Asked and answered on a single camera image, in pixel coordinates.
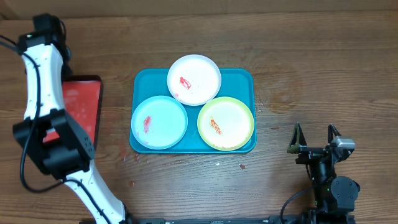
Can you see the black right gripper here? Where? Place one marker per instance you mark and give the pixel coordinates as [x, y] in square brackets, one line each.
[310, 152]

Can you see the white plate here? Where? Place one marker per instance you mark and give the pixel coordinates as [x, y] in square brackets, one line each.
[194, 80]

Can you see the light blue plate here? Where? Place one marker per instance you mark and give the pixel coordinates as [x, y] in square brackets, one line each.
[159, 122]

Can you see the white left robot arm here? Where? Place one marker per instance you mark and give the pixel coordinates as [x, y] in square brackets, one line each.
[49, 135]

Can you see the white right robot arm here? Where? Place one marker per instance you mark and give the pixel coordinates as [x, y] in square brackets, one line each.
[334, 195]

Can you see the teal plastic tray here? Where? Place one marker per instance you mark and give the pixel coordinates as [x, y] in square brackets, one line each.
[235, 82]

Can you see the dark tray with red water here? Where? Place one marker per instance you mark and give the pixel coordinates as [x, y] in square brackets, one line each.
[82, 96]

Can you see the yellow-green plate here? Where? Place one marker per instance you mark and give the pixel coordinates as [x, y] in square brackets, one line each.
[225, 123]

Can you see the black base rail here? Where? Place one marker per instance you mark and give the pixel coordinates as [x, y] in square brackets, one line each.
[273, 219]

